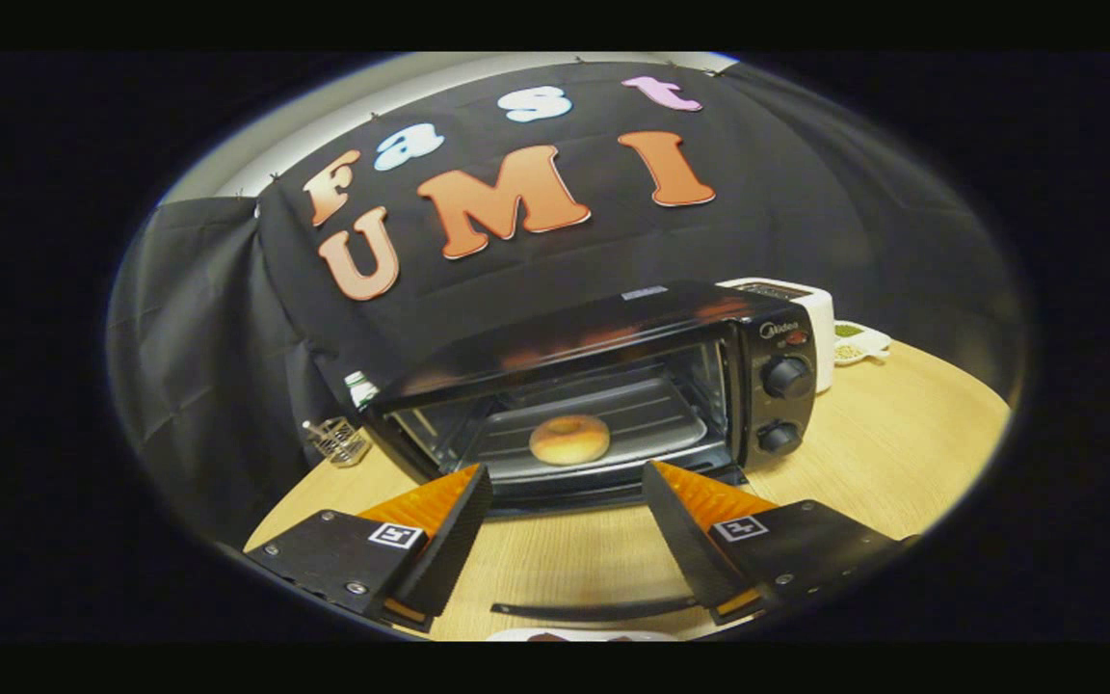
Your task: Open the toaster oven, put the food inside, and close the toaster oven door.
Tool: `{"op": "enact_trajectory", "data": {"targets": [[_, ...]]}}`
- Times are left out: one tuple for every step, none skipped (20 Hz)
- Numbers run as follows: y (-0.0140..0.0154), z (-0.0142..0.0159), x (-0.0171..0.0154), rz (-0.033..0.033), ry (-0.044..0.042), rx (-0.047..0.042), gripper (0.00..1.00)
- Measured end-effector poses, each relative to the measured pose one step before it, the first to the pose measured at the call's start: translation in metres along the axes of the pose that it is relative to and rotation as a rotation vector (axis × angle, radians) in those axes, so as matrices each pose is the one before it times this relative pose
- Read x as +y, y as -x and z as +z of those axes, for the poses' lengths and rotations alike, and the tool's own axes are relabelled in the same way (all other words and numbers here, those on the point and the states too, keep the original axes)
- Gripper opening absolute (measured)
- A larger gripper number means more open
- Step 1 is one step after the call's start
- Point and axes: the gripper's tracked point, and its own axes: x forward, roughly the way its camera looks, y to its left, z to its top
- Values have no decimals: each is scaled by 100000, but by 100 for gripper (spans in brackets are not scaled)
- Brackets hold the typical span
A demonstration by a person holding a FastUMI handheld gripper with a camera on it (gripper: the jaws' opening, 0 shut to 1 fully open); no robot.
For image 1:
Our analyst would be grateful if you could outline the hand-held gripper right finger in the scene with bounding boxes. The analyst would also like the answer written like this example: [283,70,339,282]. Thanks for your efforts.
[642,460,920,626]

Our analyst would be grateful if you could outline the white divided dish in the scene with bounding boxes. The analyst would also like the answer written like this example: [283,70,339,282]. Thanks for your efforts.
[832,321,893,365]

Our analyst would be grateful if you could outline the wire mesh holder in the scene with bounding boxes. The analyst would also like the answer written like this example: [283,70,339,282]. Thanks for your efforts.
[302,416,371,468]

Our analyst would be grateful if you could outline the black toaster oven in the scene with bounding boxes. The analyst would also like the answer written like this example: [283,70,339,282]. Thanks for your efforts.
[359,280,818,623]

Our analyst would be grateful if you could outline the golden bagel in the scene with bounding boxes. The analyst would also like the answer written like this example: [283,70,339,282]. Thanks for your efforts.
[529,414,611,467]

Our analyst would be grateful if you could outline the white box-shaped appliance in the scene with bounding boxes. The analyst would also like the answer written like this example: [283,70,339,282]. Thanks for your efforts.
[717,278,837,394]

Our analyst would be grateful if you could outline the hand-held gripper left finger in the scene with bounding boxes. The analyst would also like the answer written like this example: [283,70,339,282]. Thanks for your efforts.
[244,463,494,634]

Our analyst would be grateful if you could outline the white plate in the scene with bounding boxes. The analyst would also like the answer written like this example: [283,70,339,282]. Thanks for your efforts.
[486,628,681,642]

